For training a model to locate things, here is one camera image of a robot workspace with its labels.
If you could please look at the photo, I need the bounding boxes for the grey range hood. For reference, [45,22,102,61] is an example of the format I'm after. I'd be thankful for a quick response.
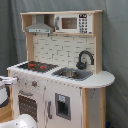
[25,15,54,34]

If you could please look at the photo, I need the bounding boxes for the black stovetop red burners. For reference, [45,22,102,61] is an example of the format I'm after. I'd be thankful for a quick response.
[20,61,56,73]

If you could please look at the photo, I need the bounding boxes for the black toy faucet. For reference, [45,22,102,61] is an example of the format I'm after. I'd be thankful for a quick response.
[76,50,94,70]

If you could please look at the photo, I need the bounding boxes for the white cupboard door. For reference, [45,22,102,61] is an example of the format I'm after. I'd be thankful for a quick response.
[45,82,82,128]

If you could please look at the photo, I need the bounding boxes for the wooden toy kitchen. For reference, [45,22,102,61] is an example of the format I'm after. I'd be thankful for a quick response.
[8,10,115,128]

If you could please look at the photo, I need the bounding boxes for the metal sink basin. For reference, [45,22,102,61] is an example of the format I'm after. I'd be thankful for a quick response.
[53,67,92,81]

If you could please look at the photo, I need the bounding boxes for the oven door with window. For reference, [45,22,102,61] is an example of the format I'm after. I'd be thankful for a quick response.
[18,90,37,120]

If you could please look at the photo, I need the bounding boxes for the toy microwave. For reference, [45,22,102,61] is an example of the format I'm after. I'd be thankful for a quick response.
[55,14,93,33]

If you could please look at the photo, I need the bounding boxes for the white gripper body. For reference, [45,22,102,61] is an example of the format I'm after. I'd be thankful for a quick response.
[0,76,17,88]

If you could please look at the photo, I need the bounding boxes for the right red oven knob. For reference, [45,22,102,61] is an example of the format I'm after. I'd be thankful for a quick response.
[32,81,37,87]

